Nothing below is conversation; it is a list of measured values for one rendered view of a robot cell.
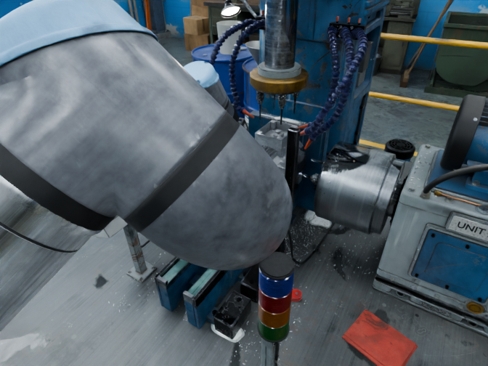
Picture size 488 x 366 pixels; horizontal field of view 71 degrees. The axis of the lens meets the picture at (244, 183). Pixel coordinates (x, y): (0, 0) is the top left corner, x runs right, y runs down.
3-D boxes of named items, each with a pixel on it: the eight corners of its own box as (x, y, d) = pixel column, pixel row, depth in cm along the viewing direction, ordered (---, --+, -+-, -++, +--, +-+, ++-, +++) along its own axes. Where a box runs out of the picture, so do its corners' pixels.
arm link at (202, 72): (165, 78, 80) (194, 51, 82) (188, 112, 91) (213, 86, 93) (191, 93, 76) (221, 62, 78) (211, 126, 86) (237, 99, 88)
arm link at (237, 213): (368, 241, 24) (240, 157, 90) (242, 113, 21) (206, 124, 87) (253, 358, 24) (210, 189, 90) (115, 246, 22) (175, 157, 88)
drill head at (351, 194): (314, 183, 128) (322, 122, 114) (434, 221, 110) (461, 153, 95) (285, 221, 111) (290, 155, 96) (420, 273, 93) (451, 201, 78)
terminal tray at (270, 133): (270, 137, 125) (271, 119, 121) (297, 144, 120) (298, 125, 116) (253, 151, 117) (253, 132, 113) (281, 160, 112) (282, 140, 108)
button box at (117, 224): (141, 204, 105) (133, 189, 103) (155, 203, 101) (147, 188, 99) (96, 237, 93) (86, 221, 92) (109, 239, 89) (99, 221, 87)
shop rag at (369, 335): (417, 346, 88) (418, 344, 87) (396, 380, 81) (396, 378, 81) (364, 309, 97) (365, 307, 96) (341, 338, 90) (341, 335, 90)
